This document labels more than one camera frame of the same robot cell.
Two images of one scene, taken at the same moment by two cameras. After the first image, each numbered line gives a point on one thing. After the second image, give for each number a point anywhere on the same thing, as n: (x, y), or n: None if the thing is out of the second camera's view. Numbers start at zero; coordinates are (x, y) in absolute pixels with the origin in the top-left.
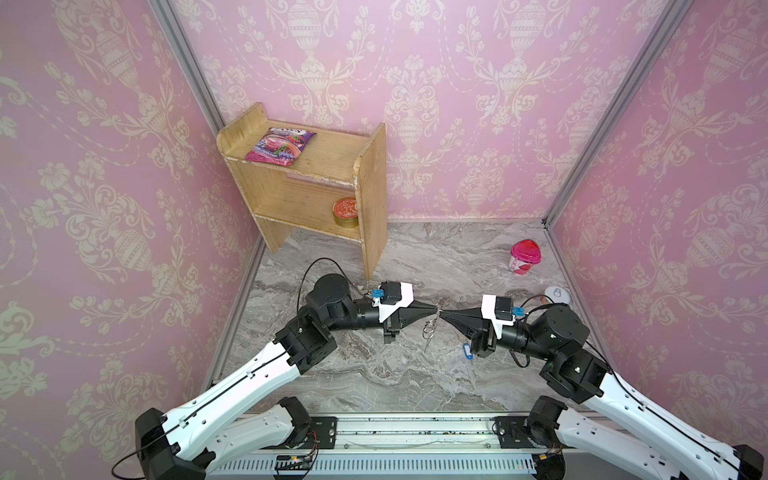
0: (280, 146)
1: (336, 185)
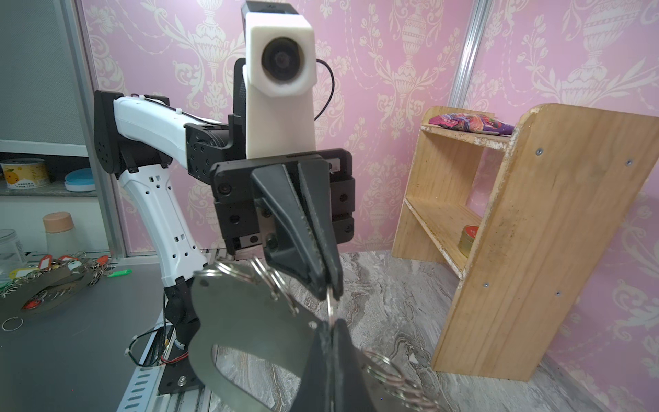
0: (470, 122)
1: (524, 221)
